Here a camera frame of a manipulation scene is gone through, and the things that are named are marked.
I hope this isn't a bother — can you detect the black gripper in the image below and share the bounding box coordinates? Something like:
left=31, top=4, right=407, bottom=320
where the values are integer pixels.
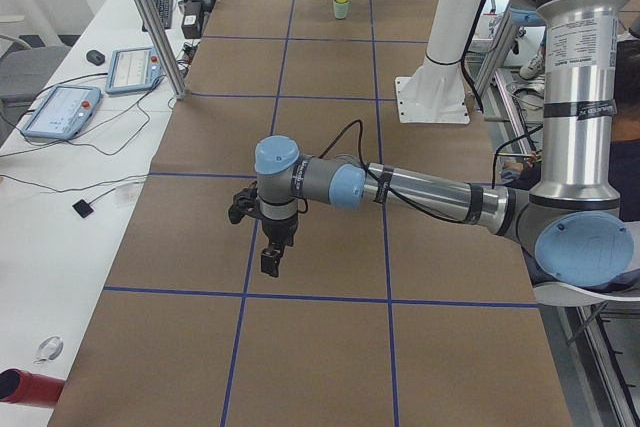
left=260, top=216, right=299, bottom=277

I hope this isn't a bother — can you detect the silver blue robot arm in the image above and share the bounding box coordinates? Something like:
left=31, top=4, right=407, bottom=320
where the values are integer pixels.
left=250, top=0, right=634, bottom=287

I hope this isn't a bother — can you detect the green plastic cup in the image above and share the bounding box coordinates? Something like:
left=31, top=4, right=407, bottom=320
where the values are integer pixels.
left=333, top=1, right=349, bottom=20

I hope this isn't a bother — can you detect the black power adapter box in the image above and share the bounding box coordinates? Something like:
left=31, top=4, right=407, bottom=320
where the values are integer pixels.
left=181, top=1, right=203, bottom=39

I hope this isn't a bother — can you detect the black keyboard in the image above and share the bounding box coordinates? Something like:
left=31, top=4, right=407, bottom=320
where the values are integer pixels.
left=152, top=0, right=174, bottom=29

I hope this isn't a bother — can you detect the small black square pad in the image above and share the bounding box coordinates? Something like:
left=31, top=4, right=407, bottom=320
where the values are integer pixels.
left=72, top=199, right=94, bottom=218

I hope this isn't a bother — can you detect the far blue teach pendant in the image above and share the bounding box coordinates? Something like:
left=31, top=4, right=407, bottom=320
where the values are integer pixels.
left=105, top=46, right=164, bottom=95

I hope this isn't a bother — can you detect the blue teach pendant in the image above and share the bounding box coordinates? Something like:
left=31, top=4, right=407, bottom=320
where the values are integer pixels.
left=105, top=46, right=164, bottom=95
left=21, top=84, right=102, bottom=140

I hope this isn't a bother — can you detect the clear tape roll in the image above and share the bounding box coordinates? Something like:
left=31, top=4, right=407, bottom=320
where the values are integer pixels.
left=34, top=336, right=64, bottom=364

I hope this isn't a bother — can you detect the black computer mouse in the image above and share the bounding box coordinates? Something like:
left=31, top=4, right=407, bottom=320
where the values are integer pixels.
left=86, top=49, right=106, bottom=66

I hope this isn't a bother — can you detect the near blue teach pendant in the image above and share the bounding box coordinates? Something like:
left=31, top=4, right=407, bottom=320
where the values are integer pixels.
left=21, top=84, right=102, bottom=140

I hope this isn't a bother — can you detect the white chair seat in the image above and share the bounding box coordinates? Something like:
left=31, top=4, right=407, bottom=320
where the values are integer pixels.
left=533, top=282, right=639, bottom=307

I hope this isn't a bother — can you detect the red cylinder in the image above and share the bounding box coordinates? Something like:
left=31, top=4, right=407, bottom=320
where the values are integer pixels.
left=1, top=368, right=65, bottom=408

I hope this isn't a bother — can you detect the seated person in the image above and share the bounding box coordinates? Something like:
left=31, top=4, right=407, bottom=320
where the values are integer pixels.
left=503, top=33, right=639, bottom=293

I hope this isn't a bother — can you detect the grey office chair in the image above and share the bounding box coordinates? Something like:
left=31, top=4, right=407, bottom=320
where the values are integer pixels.
left=1, top=34, right=71, bottom=115

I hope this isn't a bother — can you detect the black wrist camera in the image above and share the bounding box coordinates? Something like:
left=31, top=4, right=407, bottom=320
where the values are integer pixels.
left=227, top=183, right=260, bottom=225

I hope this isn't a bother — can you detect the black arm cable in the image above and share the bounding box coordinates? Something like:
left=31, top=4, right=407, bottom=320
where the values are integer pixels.
left=319, top=118, right=476, bottom=225

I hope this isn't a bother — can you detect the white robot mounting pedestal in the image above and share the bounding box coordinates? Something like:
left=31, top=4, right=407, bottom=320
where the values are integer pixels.
left=395, top=0, right=486, bottom=125

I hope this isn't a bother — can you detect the aluminium frame post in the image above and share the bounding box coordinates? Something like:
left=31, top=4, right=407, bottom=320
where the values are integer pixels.
left=133, top=0, right=187, bottom=100

